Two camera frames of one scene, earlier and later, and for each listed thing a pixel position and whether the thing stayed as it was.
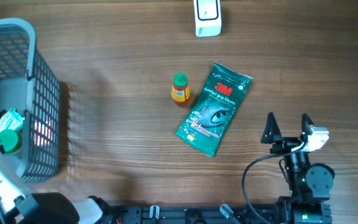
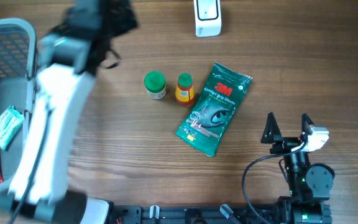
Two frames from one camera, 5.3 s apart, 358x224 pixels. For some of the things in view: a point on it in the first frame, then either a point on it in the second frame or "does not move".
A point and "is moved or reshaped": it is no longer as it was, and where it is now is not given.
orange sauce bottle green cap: (180, 91) is moved or reshaped
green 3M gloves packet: (211, 115) does not move
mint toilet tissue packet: (13, 120) does not move
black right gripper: (284, 143) does not move
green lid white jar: (10, 140) → (155, 84)
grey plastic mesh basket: (13, 76) does not move
